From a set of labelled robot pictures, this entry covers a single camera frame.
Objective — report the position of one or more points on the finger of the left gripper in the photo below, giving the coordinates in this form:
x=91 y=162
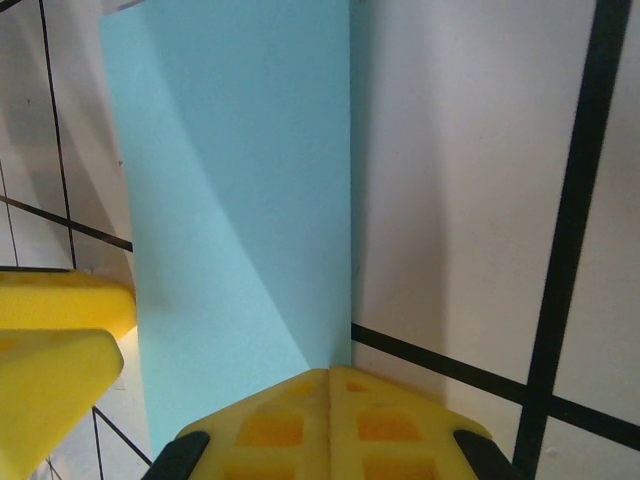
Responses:
x=50 y=390
x=60 y=300

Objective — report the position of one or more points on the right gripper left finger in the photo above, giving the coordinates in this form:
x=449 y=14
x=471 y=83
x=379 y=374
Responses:
x=270 y=430

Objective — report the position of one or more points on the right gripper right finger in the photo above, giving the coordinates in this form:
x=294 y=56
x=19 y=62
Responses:
x=390 y=430

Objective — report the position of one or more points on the light blue paper sheet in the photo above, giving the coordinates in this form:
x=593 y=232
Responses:
x=240 y=200

